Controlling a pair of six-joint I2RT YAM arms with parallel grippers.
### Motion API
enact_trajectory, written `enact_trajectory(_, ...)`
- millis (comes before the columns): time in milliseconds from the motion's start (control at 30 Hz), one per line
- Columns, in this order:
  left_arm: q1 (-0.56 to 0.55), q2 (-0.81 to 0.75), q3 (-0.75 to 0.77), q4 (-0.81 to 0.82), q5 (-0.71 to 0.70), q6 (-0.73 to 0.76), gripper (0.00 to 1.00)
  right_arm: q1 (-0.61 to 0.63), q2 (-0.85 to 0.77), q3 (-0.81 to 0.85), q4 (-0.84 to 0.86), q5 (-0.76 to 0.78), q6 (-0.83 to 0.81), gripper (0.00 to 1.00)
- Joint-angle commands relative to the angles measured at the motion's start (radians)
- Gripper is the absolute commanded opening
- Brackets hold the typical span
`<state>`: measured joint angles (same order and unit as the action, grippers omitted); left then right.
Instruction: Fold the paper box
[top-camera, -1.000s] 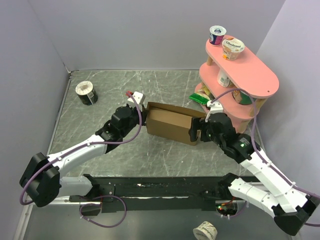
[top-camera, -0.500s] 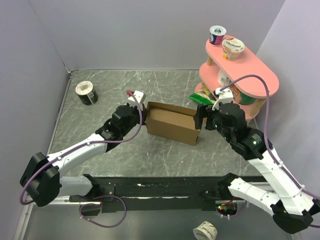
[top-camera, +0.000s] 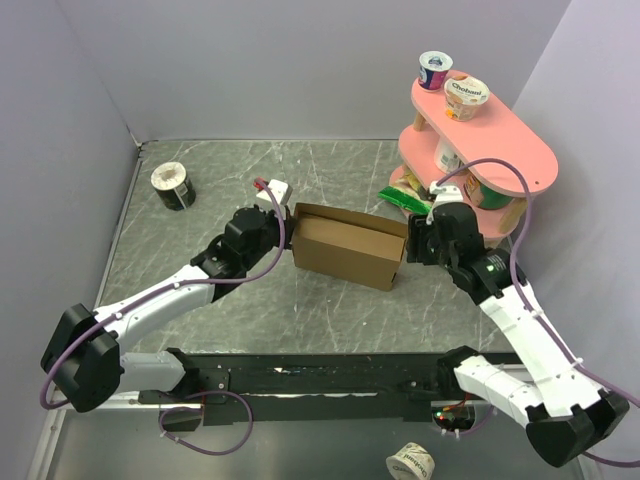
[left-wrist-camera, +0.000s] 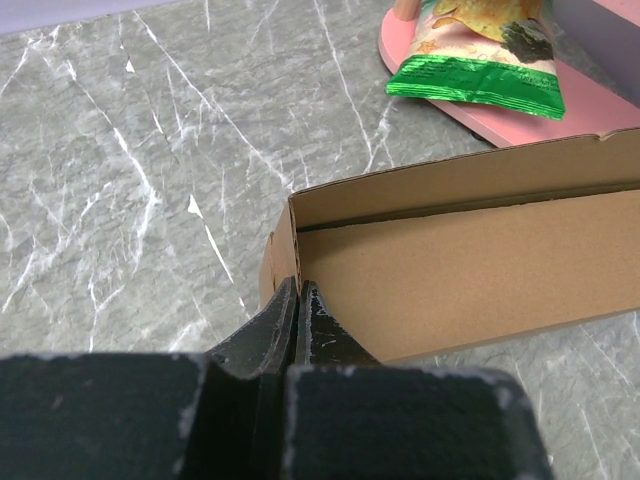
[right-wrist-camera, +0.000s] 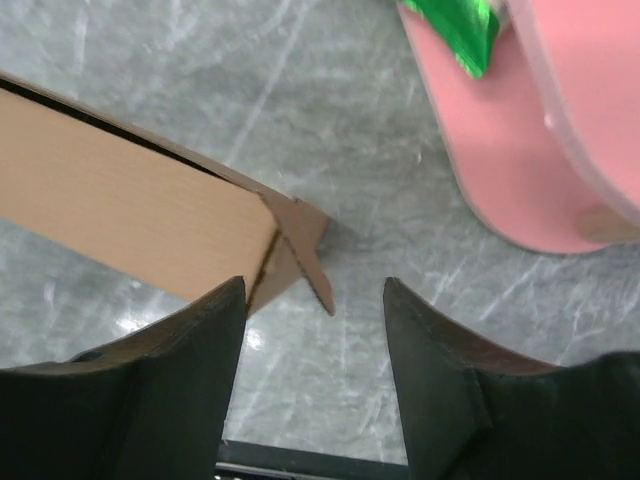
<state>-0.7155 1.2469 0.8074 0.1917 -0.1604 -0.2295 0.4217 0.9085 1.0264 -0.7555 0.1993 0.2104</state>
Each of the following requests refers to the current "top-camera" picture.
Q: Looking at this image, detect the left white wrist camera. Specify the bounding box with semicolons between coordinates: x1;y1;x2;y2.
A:
253;178;293;209

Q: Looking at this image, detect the green cup middle shelf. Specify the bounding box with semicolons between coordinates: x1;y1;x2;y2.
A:
464;173;513;210

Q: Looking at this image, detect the white cup middle shelf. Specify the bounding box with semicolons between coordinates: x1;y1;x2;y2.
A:
434;138;463;174

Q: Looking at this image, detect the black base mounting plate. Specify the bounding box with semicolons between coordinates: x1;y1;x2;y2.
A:
138;346;475;426

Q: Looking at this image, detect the aluminium rail frame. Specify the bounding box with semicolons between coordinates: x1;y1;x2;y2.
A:
28;392;599;479

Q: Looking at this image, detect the green chips bag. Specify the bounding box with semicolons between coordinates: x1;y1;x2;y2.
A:
378;171;432;215

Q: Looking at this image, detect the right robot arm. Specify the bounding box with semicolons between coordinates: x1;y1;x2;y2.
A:
407;202;629;467

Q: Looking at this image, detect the pink three-tier shelf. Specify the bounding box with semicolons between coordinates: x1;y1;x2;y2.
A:
389;82;558;246

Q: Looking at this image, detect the black-label yogurt cup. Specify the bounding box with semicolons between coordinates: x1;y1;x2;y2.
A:
150;161;196;211

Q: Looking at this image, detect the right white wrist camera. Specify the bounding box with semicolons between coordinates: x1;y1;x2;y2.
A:
427;181;463;224

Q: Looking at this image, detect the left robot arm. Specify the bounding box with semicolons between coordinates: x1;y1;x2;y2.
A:
41;205;295;413

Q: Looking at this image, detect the orange Chobani yogurt cup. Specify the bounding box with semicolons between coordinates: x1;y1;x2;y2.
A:
444;74;491;122

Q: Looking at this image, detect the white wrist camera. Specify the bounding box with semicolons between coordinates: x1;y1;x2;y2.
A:
253;178;293;209
427;181;463;224

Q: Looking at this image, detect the brown cardboard box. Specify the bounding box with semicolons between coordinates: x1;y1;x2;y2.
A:
292;203;408;292

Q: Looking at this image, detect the yogurt cup bottom edge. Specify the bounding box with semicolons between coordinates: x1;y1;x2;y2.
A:
386;442;435;480

